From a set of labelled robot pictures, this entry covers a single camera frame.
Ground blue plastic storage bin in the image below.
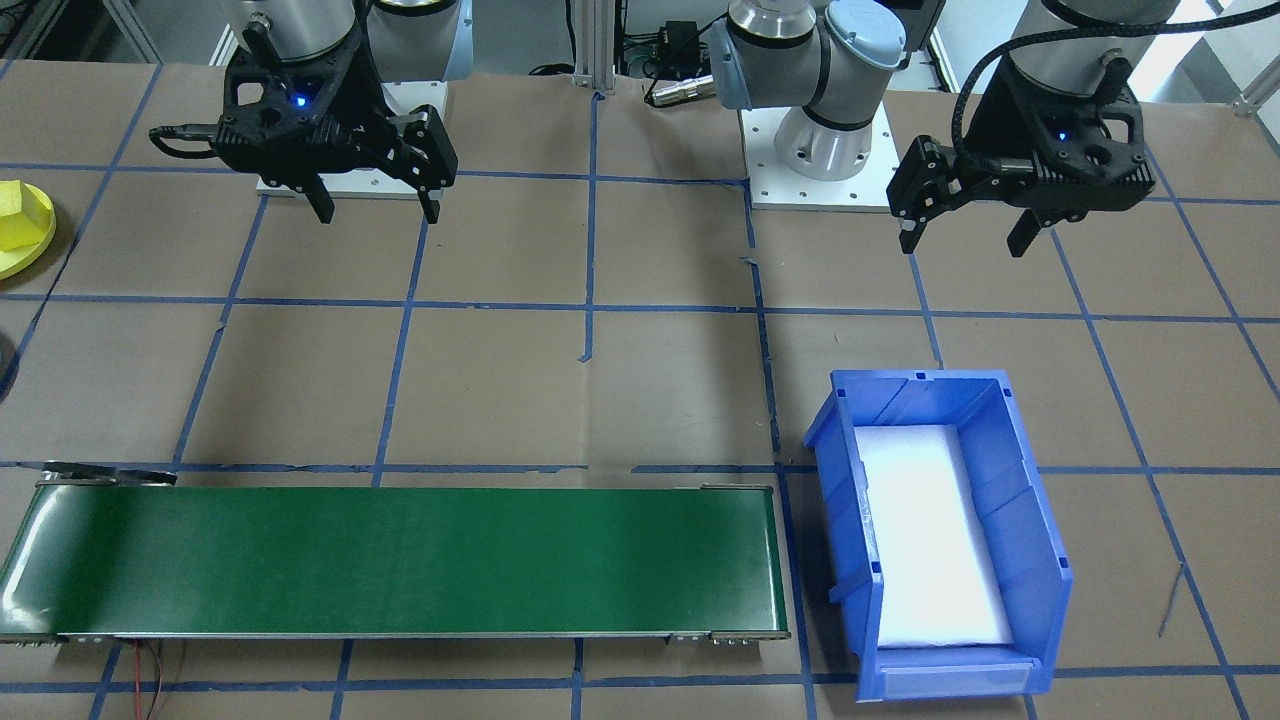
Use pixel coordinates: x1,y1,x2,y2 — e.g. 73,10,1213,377
804,367,1077,702

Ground silver cable connector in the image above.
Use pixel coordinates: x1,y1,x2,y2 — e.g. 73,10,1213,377
648,78,717,107

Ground black electronics box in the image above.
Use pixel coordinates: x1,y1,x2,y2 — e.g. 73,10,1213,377
655,20,701,71

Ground aluminium camera mast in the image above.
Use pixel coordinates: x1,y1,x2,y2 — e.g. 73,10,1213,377
568,0,628,96

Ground green conveyor belt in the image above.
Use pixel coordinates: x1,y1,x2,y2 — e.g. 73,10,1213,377
0,462,793,647

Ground white foam bin liner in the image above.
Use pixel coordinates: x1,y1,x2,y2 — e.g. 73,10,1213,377
855,423,1017,652

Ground red black conveyor wires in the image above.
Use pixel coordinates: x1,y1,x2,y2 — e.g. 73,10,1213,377
128,640,169,720

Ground yellow plastic plate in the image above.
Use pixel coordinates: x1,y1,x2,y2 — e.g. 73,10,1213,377
0,180,59,282

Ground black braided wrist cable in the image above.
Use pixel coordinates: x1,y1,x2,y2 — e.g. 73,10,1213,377
950,0,1280,166

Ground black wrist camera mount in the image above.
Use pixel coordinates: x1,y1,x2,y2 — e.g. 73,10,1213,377
962,55,1153,233
215,20,401,193

